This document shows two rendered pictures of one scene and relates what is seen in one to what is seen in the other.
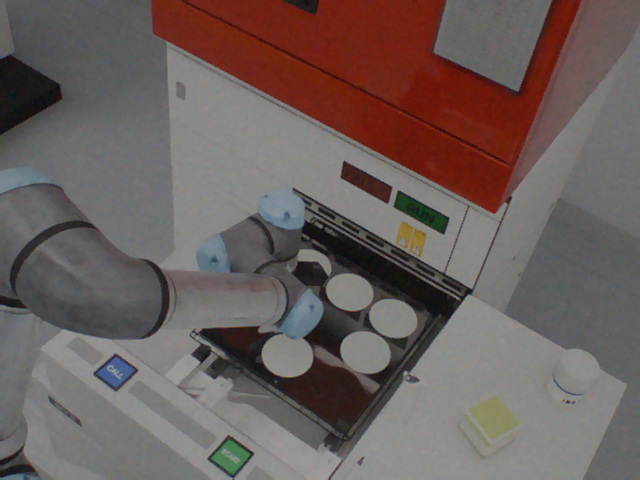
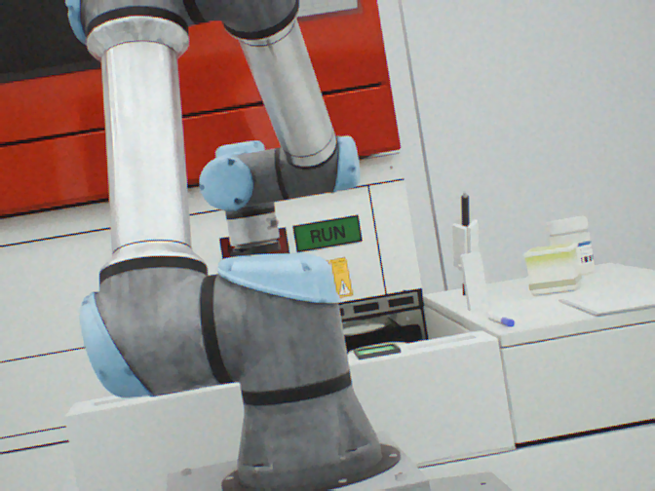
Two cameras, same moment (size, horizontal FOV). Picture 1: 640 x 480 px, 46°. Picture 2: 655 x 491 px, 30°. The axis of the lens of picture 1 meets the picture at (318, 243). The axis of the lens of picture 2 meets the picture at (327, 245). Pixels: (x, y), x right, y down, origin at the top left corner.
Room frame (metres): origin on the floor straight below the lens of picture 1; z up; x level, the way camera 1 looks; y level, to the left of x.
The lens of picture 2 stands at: (-0.74, 0.96, 1.19)
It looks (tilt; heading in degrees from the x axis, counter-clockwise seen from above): 3 degrees down; 328
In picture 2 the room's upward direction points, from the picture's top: 9 degrees counter-clockwise
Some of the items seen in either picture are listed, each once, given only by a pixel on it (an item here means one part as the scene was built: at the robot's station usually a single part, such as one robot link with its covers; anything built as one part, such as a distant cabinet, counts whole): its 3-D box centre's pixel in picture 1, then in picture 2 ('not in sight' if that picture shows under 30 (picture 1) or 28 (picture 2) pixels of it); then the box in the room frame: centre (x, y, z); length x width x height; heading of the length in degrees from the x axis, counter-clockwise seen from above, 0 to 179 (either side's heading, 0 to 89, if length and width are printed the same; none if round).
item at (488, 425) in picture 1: (488, 426); (553, 268); (0.70, -0.34, 1.00); 0.07 x 0.07 x 0.07; 39
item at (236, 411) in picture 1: (245, 429); not in sight; (0.69, 0.08, 0.87); 0.36 x 0.08 x 0.03; 62
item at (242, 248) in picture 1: (239, 258); (243, 180); (0.80, 0.12, 1.21); 0.11 x 0.11 x 0.08; 50
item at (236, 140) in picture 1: (313, 179); (190, 302); (1.22, 0.03, 1.02); 0.82 x 0.03 x 0.40; 62
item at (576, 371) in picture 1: (571, 379); (570, 246); (0.82, -0.49, 1.01); 0.07 x 0.07 x 0.10
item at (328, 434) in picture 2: not in sight; (303, 424); (0.37, 0.33, 0.95); 0.15 x 0.15 x 0.10
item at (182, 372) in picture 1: (179, 374); not in sight; (0.77, 0.22, 0.89); 0.08 x 0.03 x 0.03; 152
